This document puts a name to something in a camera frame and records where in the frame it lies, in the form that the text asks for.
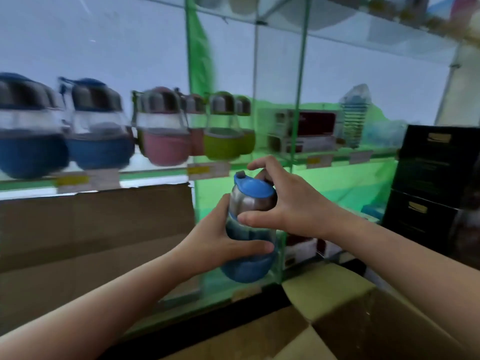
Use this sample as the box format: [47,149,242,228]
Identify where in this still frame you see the person's left hand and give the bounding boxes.
[176,193,276,278]

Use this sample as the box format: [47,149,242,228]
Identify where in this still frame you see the person's right hand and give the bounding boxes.
[237,155,339,240]

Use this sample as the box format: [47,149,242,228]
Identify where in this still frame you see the blue lidded water bottle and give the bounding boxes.
[220,170,280,284]

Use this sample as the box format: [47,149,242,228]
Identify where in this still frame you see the person's right forearm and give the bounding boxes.
[325,206,480,358]

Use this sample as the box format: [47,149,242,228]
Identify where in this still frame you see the person's left forearm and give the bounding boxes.
[0,251,197,360]

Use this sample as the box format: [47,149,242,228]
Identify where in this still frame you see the red and white product box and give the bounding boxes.
[283,234,343,271]
[275,109,337,136]

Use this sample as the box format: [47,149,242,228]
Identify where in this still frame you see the yellow and white price label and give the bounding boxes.
[307,154,335,169]
[55,171,121,193]
[187,162,231,181]

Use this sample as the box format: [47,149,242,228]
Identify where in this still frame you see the green water bottle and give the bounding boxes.
[234,95,257,155]
[203,91,246,161]

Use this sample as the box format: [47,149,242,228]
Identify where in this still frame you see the green backing sheet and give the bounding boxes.
[185,7,399,297]

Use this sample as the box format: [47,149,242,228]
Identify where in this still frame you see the open brown cardboard box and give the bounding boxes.
[159,261,480,360]

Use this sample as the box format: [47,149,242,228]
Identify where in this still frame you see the pink water bottle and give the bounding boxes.
[131,86,192,168]
[183,94,208,157]

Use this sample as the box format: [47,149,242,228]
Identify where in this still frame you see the glass display shelf unit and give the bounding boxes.
[0,0,461,328]

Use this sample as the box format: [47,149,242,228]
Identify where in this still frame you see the clear ribbed plastic bottle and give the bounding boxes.
[338,84,373,149]

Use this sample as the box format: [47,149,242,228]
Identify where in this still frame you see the closed brown cardboard box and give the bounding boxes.
[0,183,196,336]

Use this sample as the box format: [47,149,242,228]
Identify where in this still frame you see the black box with gold label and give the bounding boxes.
[394,124,480,208]
[382,188,463,256]

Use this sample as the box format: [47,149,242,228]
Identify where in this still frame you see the row of boxed goods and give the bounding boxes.
[328,0,480,39]

